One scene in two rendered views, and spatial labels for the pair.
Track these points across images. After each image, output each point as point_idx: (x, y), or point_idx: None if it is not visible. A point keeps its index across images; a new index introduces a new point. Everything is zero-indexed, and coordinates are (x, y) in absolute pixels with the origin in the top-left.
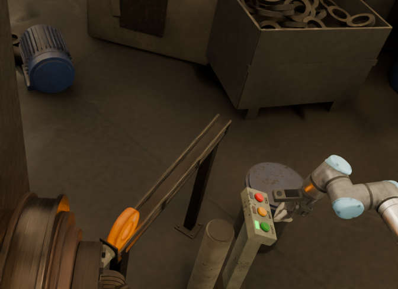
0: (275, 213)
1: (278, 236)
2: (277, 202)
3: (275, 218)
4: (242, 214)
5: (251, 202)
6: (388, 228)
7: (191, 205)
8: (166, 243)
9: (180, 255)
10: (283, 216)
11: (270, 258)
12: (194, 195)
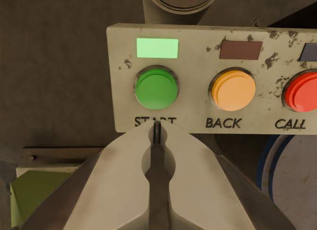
0: (178, 128)
1: (230, 159)
2: (286, 168)
3: (146, 123)
4: None
5: (279, 43)
6: None
7: (289, 17)
8: (231, 5)
9: (212, 24)
10: (88, 182)
11: (206, 143)
12: (314, 5)
